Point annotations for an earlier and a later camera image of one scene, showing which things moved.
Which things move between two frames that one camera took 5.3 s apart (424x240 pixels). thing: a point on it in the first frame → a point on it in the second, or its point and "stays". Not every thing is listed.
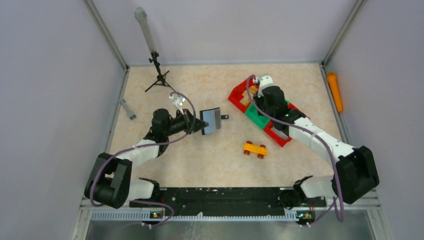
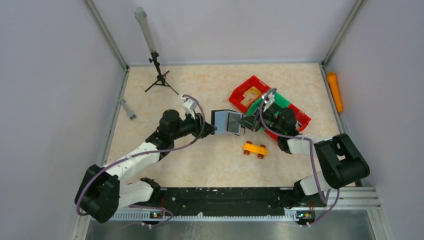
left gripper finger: x=198 y=124 → x=207 y=129
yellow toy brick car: x=260 y=150 stays
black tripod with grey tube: x=141 y=14 stays
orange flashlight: x=332 y=80 stays
